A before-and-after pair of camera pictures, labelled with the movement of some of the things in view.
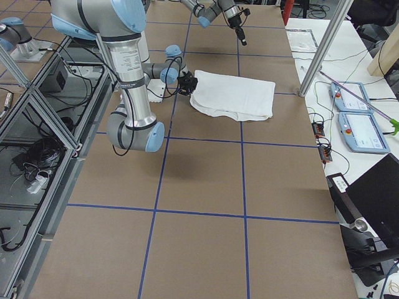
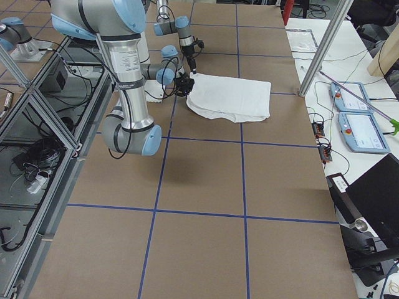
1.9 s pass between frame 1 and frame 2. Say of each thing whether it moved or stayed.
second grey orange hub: stayed
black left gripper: moved
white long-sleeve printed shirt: stayed
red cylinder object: stayed
